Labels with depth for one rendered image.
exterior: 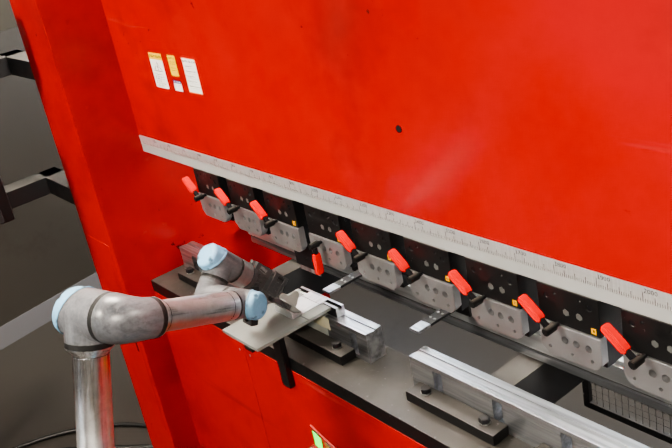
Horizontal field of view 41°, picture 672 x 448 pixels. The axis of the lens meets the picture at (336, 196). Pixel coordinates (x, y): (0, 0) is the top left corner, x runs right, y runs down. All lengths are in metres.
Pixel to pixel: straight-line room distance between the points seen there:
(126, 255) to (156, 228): 0.15
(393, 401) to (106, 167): 1.36
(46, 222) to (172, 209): 2.02
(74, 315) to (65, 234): 3.26
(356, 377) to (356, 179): 0.60
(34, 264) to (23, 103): 0.89
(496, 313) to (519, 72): 0.57
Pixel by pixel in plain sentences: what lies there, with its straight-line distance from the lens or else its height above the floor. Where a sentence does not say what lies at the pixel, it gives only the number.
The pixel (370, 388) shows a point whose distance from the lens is 2.46.
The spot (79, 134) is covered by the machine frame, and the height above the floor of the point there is 1.48.
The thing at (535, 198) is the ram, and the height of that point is 1.53.
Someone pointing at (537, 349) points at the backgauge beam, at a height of 0.92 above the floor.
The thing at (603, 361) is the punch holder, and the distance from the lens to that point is 1.87.
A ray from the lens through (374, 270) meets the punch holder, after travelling 2.29.
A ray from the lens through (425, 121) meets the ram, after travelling 1.93.
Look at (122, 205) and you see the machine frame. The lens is 3.24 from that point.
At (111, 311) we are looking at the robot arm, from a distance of 2.04.
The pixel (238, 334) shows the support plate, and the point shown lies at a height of 1.00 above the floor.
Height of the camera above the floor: 2.26
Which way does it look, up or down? 22 degrees down
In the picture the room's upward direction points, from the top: 11 degrees counter-clockwise
